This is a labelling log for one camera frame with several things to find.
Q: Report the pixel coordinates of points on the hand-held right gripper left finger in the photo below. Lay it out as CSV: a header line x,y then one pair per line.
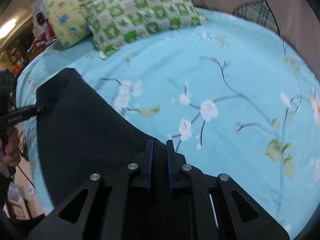
x,y
149,165

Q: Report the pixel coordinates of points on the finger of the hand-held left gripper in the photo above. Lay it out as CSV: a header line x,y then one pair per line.
x,y
37,109

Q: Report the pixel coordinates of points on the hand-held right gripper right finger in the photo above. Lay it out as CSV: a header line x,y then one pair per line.
x,y
170,165

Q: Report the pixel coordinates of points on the black pants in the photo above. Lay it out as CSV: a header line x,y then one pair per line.
x,y
87,142

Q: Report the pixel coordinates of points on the person's left hand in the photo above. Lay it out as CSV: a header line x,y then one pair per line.
x,y
12,152

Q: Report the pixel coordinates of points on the cluttered background shelf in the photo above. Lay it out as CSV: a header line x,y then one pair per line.
x,y
40,27

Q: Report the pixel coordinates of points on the ceiling light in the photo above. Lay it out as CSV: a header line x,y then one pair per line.
x,y
7,27

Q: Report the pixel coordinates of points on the yellow cartoon print pillow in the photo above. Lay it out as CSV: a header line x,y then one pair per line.
x,y
67,10

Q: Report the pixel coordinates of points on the blue floral bed sheet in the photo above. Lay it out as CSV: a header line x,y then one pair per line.
x,y
225,67

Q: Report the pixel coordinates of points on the green checked pillow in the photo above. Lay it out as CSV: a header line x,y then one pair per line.
x,y
140,12

